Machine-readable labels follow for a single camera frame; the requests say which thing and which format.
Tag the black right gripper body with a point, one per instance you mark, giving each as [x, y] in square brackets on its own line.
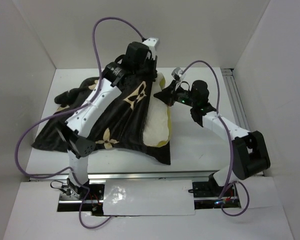
[182, 96]

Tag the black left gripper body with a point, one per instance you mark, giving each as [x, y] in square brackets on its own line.
[150, 66]

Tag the cream pillow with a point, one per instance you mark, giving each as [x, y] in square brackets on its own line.
[158, 125]

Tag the black floral pillowcase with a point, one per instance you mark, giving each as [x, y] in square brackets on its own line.
[120, 126]

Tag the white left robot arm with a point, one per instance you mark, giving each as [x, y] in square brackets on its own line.
[76, 129]

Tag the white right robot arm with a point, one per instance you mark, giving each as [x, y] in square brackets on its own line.
[248, 152]

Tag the white cover plate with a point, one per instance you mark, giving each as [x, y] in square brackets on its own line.
[148, 198]

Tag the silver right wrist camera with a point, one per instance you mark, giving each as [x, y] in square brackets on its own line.
[178, 75]

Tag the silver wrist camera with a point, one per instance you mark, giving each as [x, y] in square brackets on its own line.
[178, 75]
[152, 43]

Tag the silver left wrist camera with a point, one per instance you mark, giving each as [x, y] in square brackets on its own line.
[152, 43]

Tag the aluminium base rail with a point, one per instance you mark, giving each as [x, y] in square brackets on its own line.
[150, 175]

